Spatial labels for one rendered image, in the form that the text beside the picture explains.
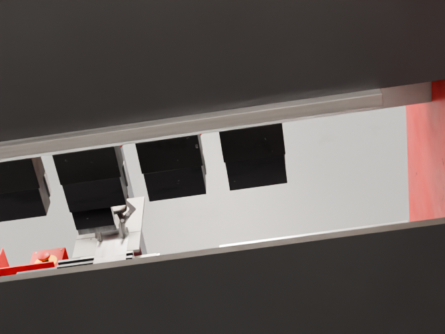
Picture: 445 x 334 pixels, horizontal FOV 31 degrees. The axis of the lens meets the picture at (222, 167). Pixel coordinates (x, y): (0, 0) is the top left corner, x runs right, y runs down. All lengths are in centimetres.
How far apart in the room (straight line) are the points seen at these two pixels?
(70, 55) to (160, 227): 247
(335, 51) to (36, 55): 59
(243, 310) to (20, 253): 267
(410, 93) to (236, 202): 232
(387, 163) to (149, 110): 277
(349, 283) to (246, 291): 20
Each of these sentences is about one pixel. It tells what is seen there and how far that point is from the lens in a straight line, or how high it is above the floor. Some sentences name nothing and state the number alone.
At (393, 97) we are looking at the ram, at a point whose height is 137.
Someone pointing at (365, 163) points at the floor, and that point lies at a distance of 433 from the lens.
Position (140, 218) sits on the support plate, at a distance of 226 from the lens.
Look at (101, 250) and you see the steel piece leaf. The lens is 216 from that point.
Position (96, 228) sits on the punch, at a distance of 209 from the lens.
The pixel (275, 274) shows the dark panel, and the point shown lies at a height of 128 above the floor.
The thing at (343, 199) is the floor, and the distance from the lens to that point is 404.
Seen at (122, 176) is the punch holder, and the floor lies 124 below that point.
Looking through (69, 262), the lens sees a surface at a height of 100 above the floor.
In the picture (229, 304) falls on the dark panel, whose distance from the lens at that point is 155.
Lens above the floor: 220
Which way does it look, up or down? 30 degrees down
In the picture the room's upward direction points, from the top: 9 degrees counter-clockwise
